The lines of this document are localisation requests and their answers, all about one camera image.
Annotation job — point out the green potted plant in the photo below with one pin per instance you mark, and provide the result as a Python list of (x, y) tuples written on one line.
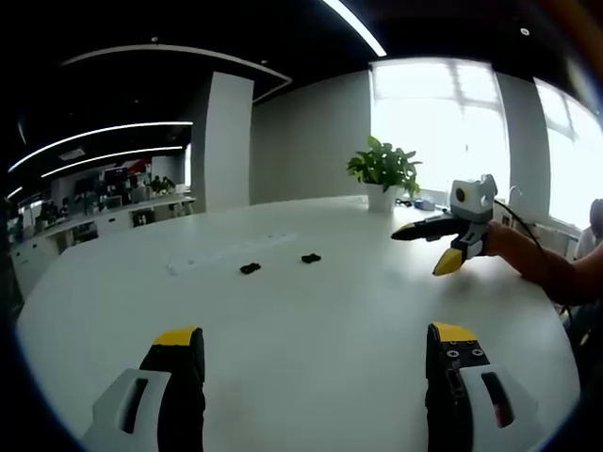
[(384, 174)]

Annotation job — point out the small black object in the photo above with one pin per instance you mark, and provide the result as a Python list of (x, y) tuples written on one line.
[(403, 202)]

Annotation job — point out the black plastic buckle part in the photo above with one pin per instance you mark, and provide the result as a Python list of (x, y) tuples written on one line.
[(311, 258), (250, 268)]

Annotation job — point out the straight ceiling light strip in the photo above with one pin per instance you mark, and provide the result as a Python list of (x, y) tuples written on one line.
[(355, 26)]

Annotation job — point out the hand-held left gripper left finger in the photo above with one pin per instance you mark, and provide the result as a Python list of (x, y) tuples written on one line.
[(141, 405)]

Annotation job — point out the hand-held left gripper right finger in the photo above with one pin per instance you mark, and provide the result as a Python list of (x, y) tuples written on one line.
[(471, 391)]

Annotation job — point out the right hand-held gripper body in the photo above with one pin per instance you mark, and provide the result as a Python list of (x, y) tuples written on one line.
[(473, 200)]

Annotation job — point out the curved ceiling light strip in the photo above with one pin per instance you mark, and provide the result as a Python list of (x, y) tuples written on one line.
[(188, 54)]

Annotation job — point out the short ceiling light strip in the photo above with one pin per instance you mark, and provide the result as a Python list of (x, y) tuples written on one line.
[(113, 157)]

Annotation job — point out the long ceiling light strip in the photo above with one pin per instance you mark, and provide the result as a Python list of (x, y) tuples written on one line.
[(94, 134)]

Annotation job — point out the long white counter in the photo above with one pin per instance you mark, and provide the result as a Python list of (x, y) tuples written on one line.
[(94, 226)]

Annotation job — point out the person's right hand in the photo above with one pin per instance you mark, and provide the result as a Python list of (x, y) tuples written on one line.
[(504, 242)]

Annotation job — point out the small blue box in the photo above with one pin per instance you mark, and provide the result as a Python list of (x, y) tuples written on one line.
[(424, 204)]

